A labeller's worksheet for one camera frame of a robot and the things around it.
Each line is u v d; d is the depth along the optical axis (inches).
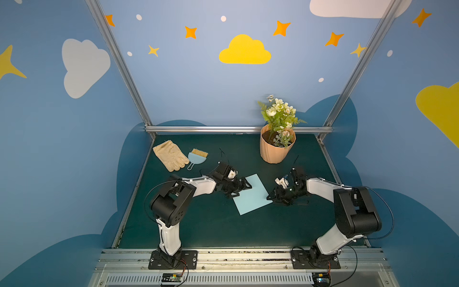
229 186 32.9
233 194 36.6
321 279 28.7
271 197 35.6
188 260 29.0
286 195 32.3
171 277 28.3
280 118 35.6
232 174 36.6
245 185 33.3
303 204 30.1
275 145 37.5
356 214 18.7
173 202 19.6
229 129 51.7
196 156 43.7
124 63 33.8
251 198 36.0
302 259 29.2
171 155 43.6
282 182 34.5
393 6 27.2
